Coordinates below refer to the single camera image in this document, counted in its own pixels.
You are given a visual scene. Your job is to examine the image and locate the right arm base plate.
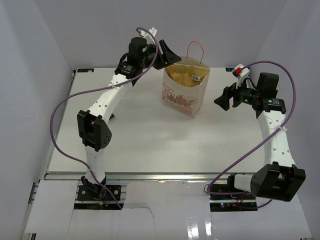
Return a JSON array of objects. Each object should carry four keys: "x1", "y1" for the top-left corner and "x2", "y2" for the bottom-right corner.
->
[{"x1": 209, "y1": 174, "x2": 258, "y2": 213}]

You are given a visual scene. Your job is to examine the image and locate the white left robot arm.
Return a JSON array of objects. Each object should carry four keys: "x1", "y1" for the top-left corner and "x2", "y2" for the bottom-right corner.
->
[{"x1": 77, "y1": 37, "x2": 181, "y2": 200}]

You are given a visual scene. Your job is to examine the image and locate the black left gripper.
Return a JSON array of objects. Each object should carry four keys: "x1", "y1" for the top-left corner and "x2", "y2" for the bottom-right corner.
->
[{"x1": 139, "y1": 39, "x2": 181, "y2": 70}]

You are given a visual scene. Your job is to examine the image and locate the aluminium front rail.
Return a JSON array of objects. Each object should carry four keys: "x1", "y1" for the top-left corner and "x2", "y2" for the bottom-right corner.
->
[{"x1": 44, "y1": 171, "x2": 236, "y2": 181}]

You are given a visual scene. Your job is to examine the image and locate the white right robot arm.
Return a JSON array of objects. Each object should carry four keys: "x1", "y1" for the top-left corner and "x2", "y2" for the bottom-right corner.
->
[{"x1": 214, "y1": 72, "x2": 306, "y2": 202}]

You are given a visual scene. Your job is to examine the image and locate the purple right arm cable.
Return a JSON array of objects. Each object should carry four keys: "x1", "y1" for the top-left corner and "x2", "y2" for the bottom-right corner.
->
[{"x1": 206, "y1": 59, "x2": 298, "y2": 210}]

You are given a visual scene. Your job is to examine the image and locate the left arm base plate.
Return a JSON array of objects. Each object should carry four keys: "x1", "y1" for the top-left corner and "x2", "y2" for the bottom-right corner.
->
[{"x1": 76, "y1": 176, "x2": 122, "y2": 201}]

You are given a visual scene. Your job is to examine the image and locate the cream paper gift bag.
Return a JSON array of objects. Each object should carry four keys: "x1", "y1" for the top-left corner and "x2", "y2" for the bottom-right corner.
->
[{"x1": 161, "y1": 54, "x2": 211, "y2": 118}]

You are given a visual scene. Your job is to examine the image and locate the brown potato chips bag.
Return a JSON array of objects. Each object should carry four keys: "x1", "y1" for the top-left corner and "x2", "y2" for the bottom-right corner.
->
[{"x1": 165, "y1": 64, "x2": 210, "y2": 87}]

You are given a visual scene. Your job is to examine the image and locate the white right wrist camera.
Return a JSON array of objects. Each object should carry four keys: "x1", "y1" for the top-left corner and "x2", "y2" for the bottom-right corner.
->
[{"x1": 231, "y1": 64, "x2": 250, "y2": 88}]

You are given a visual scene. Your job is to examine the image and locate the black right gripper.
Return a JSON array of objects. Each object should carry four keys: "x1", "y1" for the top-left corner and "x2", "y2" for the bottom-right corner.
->
[{"x1": 214, "y1": 76, "x2": 261, "y2": 111}]

